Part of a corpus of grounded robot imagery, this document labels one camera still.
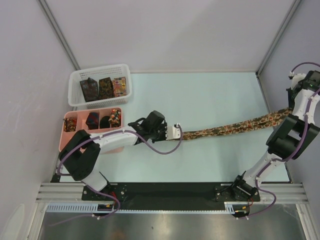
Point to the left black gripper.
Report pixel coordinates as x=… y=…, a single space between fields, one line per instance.
x=163 y=127

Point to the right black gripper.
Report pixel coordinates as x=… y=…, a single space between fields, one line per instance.
x=291 y=104

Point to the brown patterned long tie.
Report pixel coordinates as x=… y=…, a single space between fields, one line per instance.
x=266 y=121

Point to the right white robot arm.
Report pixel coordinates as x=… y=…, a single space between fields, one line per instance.
x=289 y=139

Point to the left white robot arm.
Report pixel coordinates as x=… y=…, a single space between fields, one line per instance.
x=82 y=152

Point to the colourful dotted rolled tie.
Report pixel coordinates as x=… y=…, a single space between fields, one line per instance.
x=115 y=118

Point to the black rolled tie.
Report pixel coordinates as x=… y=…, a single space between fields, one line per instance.
x=104 y=122

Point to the red colourful folded tie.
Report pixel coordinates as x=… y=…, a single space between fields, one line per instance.
x=119 y=86

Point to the dark brown folded tie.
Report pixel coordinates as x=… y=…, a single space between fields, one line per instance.
x=106 y=90

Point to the navy red striped rolled tie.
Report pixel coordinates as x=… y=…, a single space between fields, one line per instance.
x=92 y=121

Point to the white plastic basket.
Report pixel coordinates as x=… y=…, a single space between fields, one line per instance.
x=75 y=94

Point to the dark floral folded tie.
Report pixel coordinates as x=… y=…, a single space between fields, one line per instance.
x=89 y=89

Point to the red gold rolled tie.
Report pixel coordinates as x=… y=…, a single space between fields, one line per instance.
x=69 y=124

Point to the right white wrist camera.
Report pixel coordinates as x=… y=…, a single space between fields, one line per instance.
x=295 y=78

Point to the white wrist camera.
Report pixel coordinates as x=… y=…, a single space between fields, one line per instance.
x=295 y=78
x=173 y=132

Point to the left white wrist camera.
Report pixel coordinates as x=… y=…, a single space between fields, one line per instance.
x=173 y=132

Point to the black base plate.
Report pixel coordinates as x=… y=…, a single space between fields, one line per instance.
x=189 y=195

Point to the white cable duct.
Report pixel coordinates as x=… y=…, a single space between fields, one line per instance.
x=106 y=208

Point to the aluminium frame rail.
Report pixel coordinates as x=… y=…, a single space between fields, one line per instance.
x=71 y=192

